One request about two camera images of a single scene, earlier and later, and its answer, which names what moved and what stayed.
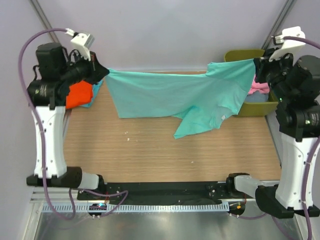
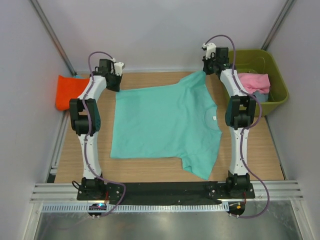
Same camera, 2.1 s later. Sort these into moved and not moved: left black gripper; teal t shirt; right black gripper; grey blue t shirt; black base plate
Moved: left black gripper; teal t shirt; right black gripper
Not moved: grey blue t shirt; black base plate
